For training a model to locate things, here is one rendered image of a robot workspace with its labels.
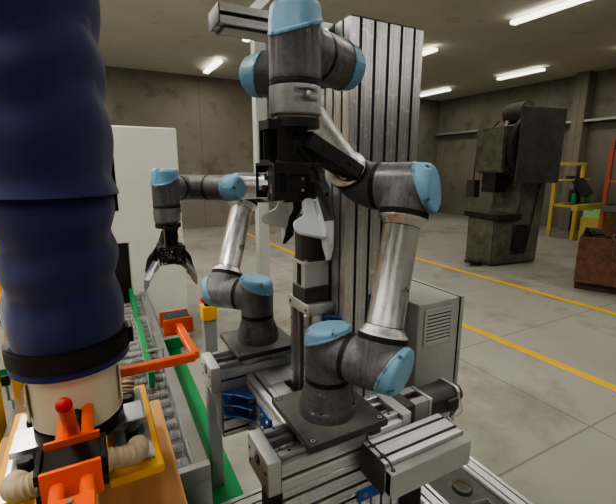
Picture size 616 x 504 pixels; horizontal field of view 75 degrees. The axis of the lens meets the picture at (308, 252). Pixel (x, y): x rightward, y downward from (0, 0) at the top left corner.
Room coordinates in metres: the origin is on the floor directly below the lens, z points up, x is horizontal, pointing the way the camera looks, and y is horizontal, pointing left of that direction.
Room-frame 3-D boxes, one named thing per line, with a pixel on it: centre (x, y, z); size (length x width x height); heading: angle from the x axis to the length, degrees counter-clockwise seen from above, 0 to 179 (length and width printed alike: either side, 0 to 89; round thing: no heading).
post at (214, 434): (1.84, 0.48, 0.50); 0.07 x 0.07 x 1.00; 27
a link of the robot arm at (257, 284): (1.37, 0.19, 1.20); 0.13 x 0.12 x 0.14; 71
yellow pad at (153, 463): (0.82, 0.41, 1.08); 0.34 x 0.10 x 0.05; 28
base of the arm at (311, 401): (0.93, -0.05, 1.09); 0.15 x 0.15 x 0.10
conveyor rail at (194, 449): (2.29, 0.91, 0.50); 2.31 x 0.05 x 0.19; 27
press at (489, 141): (6.92, -3.37, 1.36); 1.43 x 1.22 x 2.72; 117
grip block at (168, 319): (1.16, 0.41, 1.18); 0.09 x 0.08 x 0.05; 118
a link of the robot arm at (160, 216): (1.14, 0.40, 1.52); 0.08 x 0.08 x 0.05
